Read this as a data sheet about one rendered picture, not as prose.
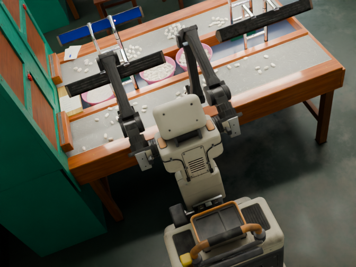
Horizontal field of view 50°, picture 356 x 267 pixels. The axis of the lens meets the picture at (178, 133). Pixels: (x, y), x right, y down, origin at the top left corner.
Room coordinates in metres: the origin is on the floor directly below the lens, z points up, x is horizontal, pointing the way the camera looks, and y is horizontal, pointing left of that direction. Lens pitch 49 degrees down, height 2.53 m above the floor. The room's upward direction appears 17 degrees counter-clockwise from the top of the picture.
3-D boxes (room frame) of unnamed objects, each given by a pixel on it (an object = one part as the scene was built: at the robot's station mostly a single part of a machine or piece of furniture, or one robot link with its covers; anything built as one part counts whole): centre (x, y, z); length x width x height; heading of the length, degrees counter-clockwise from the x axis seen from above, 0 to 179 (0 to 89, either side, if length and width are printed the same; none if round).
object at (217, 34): (1.95, -0.72, 1.08); 0.62 x 0.08 x 0.07; 94
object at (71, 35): (2.44, 0.29, 1.08); 0.62 x 0.08 x 0.07; 94
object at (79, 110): (2.13, 0.66, 0.77); 0.33 x 0.15 x 0.01; 4
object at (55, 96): (2.13, 1.02, 0.42); 1.36 x 0.55 x 0.84; 4
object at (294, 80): (1.64, -0.20, 0.67); 1.81 x 0.12 x 0.19; 94
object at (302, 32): (2.03, -0.18, 0.71); 1.81 x 0.06 x 0.11; 94
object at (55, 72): (2.46, 0.73, 0.83); 0.30 x 0.06 x 0.07; 4
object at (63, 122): (1.79, 0.68, 0.83); 0.30 x 0.06 x 0.07; 4
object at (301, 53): (1.85, -0.19, 0.73); 1.81 x 0.30 x 0.02; 94
